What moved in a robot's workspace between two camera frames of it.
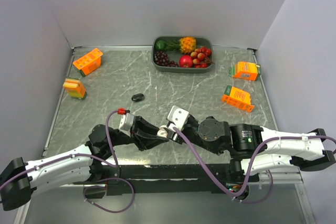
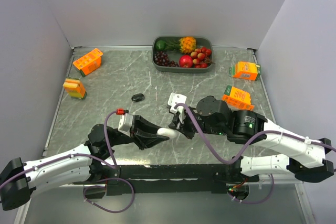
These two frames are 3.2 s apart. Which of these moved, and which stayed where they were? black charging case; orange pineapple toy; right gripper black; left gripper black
Moved: right gripper black
Stayed: left gripper black; orange pineapple toy; black charging case
